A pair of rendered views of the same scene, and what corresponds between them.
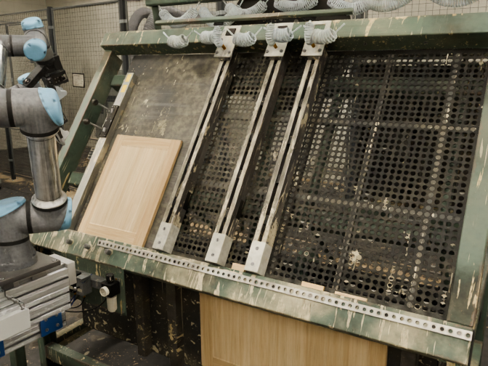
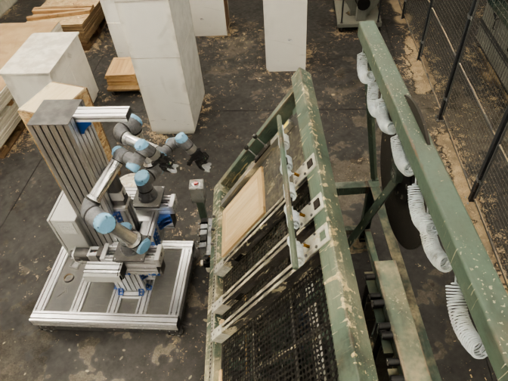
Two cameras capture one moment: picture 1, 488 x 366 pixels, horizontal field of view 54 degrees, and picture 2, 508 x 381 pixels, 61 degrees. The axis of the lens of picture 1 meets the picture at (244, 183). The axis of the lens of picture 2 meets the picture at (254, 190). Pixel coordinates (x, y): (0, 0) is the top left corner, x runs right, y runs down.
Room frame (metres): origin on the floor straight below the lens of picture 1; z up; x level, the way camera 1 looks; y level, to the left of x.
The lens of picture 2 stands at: (1.48, -1.26, 3.46)
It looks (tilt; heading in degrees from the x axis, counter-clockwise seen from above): 46 degrees down; 62
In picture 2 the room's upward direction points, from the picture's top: 5 degrees counter-clockwise
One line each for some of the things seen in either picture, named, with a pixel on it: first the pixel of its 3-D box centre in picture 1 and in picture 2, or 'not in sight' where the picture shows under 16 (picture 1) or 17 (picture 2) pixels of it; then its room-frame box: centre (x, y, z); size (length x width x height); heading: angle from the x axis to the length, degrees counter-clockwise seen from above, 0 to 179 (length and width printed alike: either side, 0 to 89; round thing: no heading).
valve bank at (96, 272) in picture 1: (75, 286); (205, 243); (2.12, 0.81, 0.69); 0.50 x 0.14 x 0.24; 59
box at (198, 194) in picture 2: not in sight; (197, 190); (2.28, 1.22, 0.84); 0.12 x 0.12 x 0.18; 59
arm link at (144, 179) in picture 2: not in sight; (144, 180); (1.89, 1.22, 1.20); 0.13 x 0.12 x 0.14; 28
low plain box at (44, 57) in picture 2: not in sight; (55, 85); (1.75, 4.41, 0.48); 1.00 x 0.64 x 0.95; 54
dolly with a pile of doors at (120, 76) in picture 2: not in sight; (128, 75); (2.72, 4.57, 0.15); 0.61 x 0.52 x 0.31; 54
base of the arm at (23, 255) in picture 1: (12, 249); (129, 243); (1.59, 0.82, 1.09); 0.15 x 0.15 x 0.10
